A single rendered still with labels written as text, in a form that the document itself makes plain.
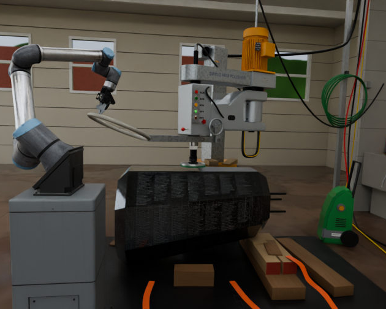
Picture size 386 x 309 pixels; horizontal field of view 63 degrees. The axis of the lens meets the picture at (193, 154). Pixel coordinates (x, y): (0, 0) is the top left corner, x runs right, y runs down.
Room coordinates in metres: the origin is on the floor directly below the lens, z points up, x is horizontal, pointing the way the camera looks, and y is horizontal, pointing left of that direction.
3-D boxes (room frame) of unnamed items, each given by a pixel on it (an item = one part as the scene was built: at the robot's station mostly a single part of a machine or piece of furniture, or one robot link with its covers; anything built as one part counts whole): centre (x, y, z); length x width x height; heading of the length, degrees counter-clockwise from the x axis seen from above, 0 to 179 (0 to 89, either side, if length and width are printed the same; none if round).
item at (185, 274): (2.30, -0.03, 0.07); 0.30 x 0.12 x 0.12; 92
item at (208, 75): (2.90, -0.30, 1.62); 0.96 x 0.25 x 0.17; 123
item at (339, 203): (3.29, -1.56, 0.43); 0.35 x 0.35 x 0.87; 80
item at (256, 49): (3.05, -0.57, 1.90); 0.31 x 0.28 x 0.40; 33
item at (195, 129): (2.75, -0.07, 1.32); 0.36 x 0.22 x 0.45; 123
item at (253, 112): (3.07, -0.56, 1.34); 0.19 x 0.19 x 0.20
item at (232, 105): (2.91, -0.34, 1.30); 0.74 x 0.23 x 0.49; 123
